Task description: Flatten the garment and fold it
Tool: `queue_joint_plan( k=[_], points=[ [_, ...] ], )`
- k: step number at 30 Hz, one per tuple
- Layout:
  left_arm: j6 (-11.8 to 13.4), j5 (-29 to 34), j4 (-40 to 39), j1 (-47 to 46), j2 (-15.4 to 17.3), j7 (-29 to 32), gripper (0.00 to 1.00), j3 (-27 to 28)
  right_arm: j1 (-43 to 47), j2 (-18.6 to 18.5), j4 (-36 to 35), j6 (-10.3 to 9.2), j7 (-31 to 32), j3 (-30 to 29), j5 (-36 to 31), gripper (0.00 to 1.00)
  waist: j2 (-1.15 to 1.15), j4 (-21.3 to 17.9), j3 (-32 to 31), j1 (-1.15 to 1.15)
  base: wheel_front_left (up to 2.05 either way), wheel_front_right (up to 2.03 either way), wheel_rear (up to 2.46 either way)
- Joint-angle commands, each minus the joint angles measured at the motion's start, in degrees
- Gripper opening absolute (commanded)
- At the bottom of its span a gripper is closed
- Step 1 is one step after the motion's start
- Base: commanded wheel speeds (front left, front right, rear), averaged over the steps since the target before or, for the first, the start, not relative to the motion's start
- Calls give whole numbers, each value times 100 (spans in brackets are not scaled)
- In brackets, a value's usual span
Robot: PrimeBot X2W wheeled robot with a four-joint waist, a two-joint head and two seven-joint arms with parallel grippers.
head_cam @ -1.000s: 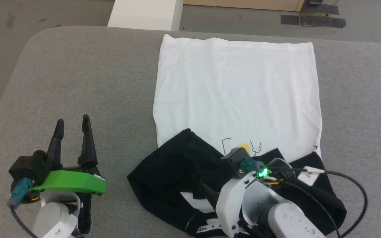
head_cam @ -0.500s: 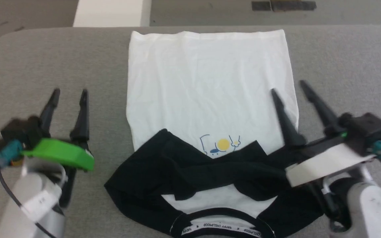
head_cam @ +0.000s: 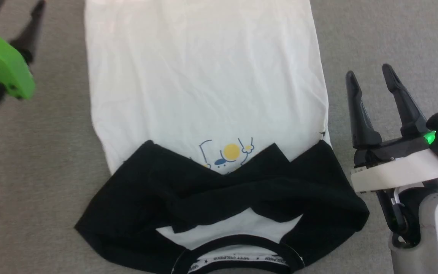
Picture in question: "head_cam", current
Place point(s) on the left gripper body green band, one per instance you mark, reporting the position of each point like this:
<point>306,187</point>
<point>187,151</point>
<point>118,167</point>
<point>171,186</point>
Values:
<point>2,64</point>

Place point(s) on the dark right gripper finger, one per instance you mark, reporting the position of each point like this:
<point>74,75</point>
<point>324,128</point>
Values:
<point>359,114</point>
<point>405,102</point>

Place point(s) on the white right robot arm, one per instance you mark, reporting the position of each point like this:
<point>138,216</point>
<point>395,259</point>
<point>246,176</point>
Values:
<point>432,232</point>

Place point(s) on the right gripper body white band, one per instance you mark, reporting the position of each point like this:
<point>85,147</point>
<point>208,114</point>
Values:
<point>397,167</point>

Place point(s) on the grey fabric sofa seat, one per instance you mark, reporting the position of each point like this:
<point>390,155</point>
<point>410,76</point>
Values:
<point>394,34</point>

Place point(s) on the white shirt with black sleeves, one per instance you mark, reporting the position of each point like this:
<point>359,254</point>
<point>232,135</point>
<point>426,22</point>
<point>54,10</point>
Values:
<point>203,83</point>

